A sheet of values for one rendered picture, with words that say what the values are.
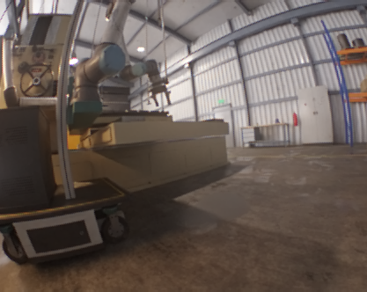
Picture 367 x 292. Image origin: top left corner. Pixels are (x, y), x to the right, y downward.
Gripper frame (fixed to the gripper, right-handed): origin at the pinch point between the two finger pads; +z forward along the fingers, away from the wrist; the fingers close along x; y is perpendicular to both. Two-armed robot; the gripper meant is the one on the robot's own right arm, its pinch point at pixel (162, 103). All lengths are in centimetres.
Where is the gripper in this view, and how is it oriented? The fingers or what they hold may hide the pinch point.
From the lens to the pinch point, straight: 123.0
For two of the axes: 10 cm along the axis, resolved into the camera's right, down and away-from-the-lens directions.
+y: -5.9, 4.8, -6.5
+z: 2.6, 8.7, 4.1
